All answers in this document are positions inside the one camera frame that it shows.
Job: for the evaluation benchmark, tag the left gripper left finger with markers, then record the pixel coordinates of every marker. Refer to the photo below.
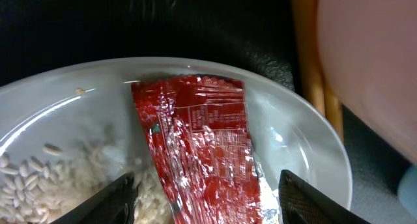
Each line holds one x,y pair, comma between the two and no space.
112,205

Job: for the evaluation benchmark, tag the red snack wrapper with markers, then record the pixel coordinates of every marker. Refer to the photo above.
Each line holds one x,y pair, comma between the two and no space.
196,128

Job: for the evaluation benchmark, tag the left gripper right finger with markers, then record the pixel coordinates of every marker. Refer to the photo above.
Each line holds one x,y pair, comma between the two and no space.
301,203

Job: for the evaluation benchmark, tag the rice grains pile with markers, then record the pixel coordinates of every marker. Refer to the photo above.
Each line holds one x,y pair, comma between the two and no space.
36,192

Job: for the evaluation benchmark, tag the grey round plate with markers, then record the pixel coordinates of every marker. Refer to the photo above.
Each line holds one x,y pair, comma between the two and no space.
164,140

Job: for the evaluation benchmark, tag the round black serving tray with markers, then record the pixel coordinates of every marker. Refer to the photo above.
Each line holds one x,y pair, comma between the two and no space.
163,25

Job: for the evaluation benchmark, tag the wooden chopstick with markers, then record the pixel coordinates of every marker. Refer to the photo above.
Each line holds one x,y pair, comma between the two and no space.
305,24
333,111

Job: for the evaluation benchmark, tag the light blue cup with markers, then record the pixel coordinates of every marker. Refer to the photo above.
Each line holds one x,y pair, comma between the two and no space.
407,191

